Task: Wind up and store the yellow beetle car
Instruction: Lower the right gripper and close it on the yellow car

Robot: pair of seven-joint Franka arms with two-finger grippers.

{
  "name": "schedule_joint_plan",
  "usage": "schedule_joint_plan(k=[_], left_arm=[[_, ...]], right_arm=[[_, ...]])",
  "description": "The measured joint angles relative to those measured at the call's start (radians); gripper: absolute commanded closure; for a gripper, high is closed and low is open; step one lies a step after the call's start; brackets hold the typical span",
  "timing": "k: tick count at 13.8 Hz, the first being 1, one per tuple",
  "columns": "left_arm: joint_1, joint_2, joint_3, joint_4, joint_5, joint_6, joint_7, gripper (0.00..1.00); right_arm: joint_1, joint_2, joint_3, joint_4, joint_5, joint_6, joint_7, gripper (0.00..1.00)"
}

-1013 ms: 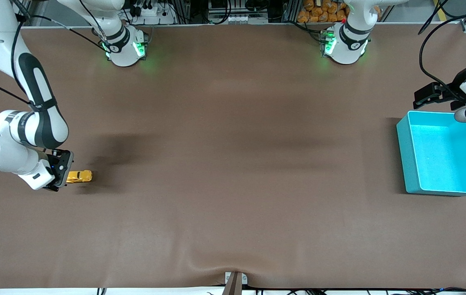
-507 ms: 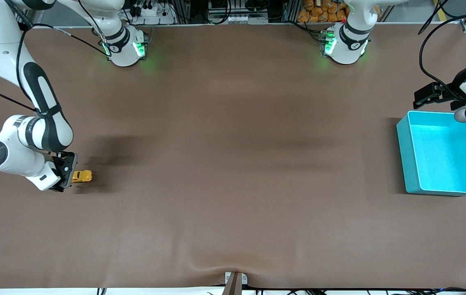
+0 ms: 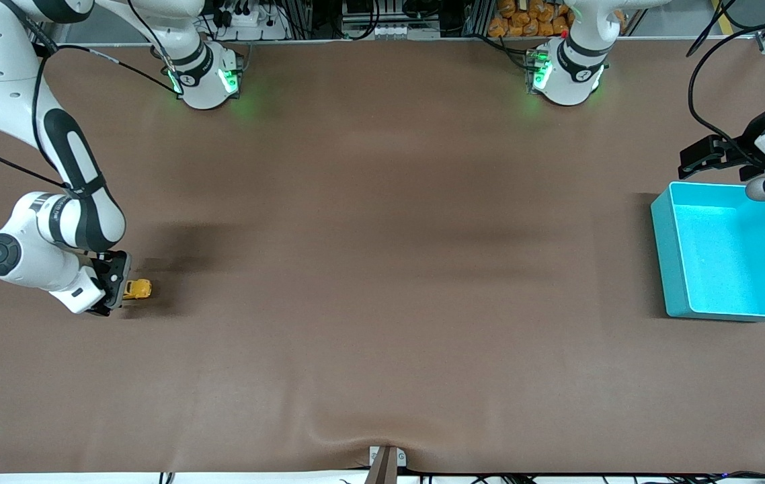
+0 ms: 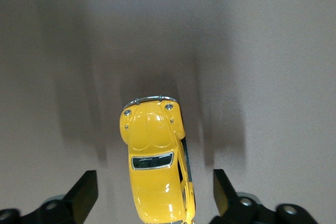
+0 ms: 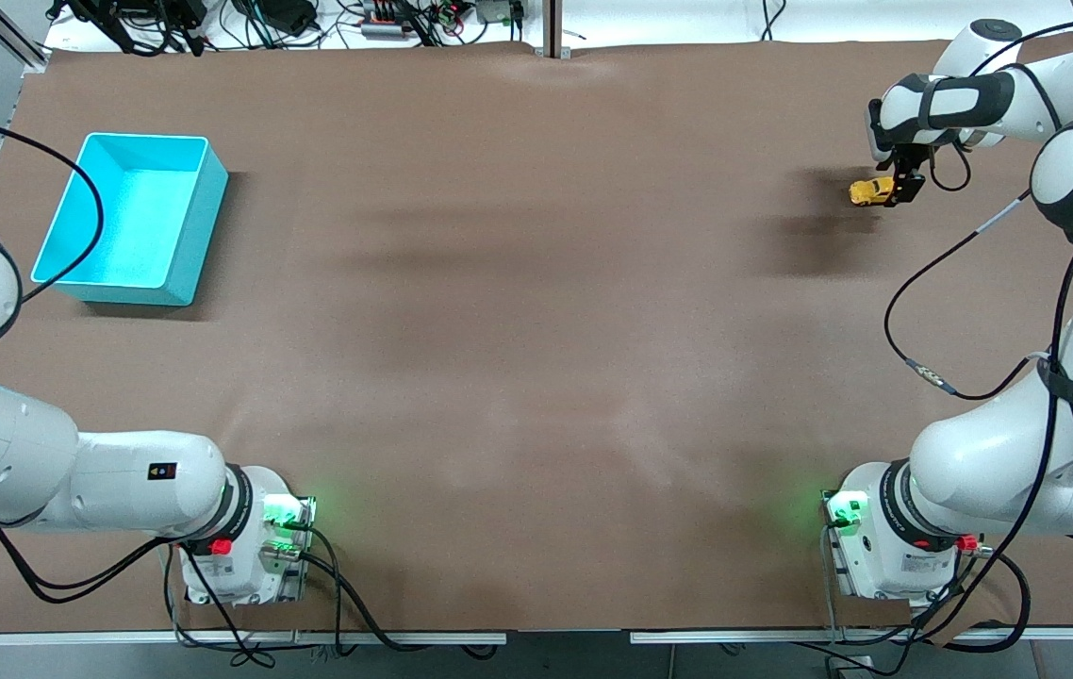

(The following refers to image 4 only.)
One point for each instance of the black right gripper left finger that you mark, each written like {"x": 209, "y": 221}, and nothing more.
{"x": 78, "y": 197}

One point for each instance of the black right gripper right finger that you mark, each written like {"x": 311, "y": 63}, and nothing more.
{"x": 231, "y": 208}

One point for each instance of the yellow beetle toy car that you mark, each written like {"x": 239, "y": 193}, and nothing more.
{"x": 155, "y": 161}

